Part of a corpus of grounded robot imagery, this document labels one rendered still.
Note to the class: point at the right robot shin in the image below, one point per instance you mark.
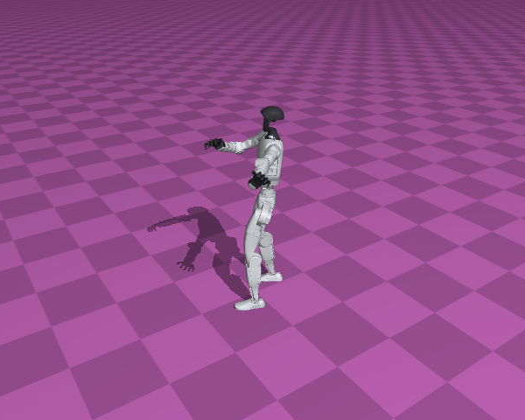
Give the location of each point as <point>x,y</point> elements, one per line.
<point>268,256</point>

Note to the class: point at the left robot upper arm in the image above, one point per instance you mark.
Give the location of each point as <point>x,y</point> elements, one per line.
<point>271,153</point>

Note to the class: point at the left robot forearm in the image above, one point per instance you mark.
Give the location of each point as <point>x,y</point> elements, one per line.
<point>261,168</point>

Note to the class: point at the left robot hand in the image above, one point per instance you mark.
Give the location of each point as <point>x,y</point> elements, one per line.
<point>258,180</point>

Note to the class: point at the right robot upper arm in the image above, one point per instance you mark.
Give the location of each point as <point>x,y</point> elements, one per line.
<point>249,143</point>

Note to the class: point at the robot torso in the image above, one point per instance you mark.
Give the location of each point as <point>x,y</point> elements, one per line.
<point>267,194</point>

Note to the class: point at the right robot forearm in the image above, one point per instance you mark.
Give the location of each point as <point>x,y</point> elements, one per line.
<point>230,147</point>

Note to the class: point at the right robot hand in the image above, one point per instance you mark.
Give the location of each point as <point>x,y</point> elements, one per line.
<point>216,143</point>

